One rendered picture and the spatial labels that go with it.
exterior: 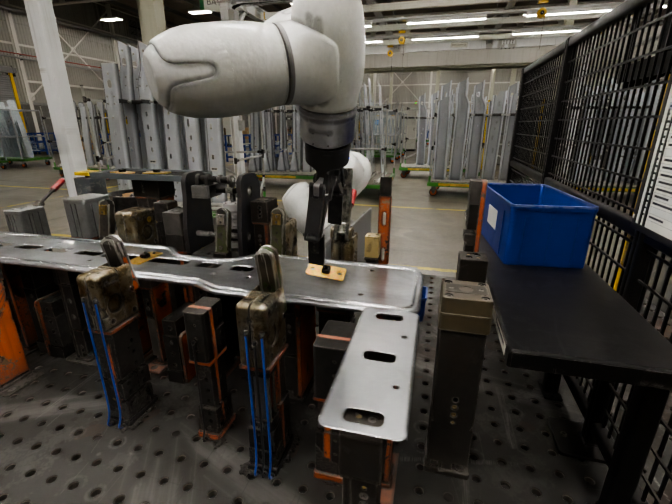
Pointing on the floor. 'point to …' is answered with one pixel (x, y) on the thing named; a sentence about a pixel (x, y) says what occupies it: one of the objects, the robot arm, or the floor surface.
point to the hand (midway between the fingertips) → (326, 237)
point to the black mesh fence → (563, 433)
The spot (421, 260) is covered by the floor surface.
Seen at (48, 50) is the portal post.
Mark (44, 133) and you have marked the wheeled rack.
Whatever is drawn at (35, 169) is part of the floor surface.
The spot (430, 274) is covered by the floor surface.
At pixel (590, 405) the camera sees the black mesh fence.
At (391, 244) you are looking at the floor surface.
